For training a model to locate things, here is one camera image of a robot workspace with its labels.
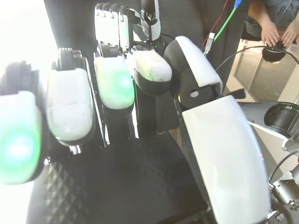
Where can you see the person's hand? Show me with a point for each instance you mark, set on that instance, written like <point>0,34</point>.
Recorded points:
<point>292,33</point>
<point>271,30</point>

